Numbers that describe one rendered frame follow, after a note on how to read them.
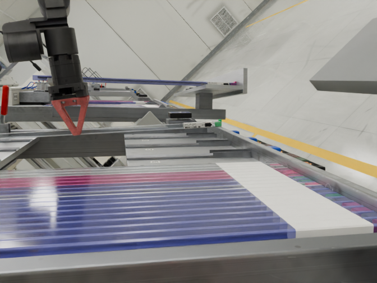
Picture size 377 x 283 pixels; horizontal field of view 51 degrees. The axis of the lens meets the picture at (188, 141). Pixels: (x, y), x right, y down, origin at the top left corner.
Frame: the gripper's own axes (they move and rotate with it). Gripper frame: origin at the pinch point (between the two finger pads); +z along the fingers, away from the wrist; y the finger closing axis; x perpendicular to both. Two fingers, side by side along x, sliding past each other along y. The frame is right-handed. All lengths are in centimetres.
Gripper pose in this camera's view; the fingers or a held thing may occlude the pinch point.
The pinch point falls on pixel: (76, 130)
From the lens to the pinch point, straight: 82.0
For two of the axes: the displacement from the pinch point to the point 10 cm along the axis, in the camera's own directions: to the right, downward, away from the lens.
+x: 9.8, -1.5, 1.6
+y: 1.8, 1.4, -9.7
